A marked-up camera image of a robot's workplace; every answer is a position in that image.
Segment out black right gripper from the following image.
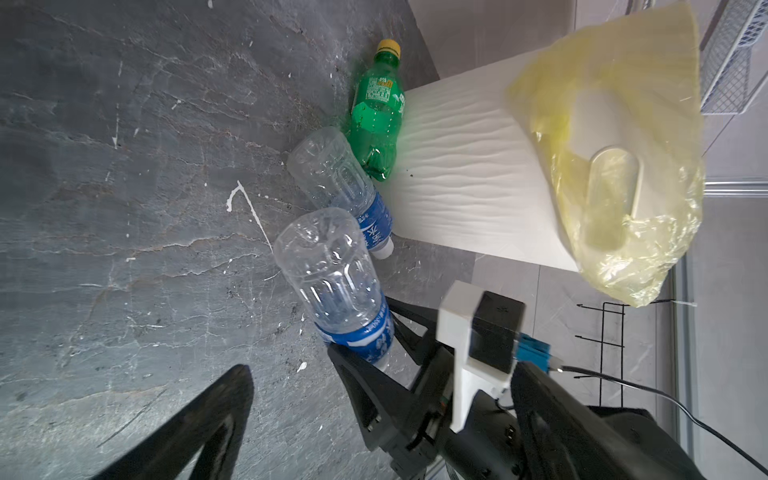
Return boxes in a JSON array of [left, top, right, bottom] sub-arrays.
[[326, 296, 706, 480]]

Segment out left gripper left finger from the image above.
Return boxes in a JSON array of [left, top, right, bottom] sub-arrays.
[[95, 364, 254, 479]]

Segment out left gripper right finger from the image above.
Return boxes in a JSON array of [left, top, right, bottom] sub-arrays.
[[511, 362, 660, 479]]

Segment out green bottle near bin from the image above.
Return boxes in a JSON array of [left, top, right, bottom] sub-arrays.
[[347, 39, 406, 182]]

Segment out white bin with yellow bag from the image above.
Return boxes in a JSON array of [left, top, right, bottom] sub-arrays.
[[379, 1, 705, 307]]

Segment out blue label bottle white cap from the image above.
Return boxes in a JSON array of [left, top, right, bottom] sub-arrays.
[[287, 127, 394, 260]]

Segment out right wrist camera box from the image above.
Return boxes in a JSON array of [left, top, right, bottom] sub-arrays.
[[436, 281, 551, 433]]

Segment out black wire hook rack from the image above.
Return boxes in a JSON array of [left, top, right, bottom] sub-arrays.
[[574, 298, 679, 409]]

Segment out white wire mesh basket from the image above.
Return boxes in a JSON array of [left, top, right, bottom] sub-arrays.
[[700, 0, 767, 116]]

